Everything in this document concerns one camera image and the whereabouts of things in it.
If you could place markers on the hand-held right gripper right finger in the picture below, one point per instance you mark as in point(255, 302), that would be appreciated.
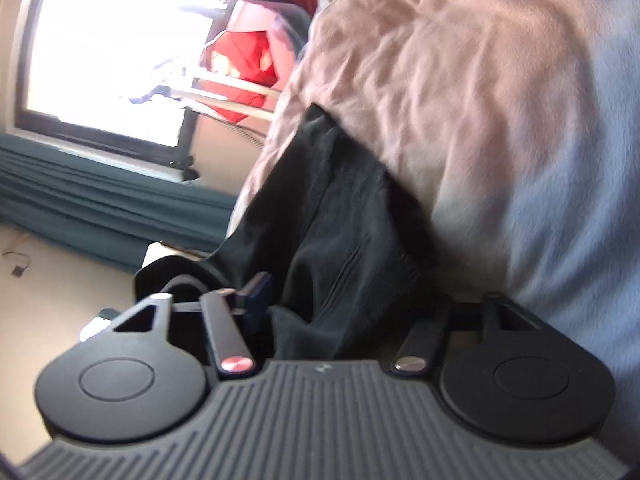
point(424, 336)

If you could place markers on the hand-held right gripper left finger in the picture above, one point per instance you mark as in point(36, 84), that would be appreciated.
point(261, 294)

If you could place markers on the black garment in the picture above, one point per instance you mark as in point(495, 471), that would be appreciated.
point(320, 240)

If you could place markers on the teal curtain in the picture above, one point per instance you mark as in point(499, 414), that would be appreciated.
point(100, 200)

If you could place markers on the white drying rack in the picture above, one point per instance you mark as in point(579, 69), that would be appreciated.
point(235, 86)

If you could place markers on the pale pink bed sheet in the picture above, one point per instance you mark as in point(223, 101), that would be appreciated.
point(465, 85)

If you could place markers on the window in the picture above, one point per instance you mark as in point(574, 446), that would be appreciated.
point(110, 50)

